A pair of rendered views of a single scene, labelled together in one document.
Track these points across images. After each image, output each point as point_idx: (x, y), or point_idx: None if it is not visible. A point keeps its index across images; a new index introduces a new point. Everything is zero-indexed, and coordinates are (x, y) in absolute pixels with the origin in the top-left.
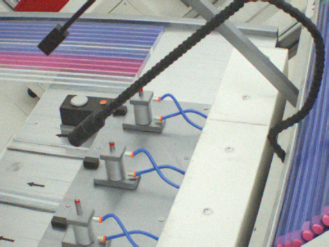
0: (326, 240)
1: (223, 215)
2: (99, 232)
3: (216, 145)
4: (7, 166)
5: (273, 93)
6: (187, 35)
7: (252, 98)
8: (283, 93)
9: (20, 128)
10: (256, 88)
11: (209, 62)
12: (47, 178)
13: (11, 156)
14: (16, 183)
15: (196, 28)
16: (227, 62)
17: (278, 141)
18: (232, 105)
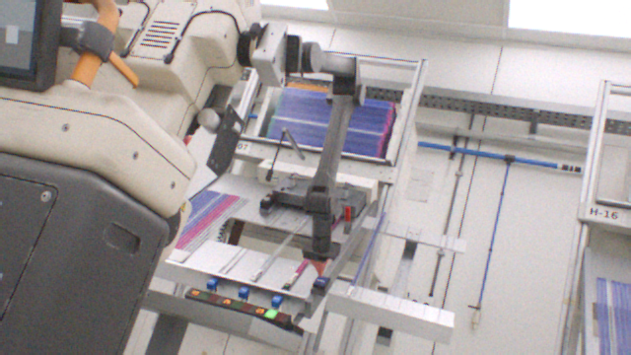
0: (393, 140)
1: (344, 176)
2: (340, 195)
3: (314, 174)
4: (283, 225)
5: (291, 164)
6: (212, 187)
7: (293, 167)
8: (303, 157)
9: (259, 222)
10: (287, 166)
11: (236, 185)
12: (293, 217)
13: (277, 224)
14: (294, 223)
15: (209, 184)
16: (239, 182)
17: (315, 167)
18: (295, 170)
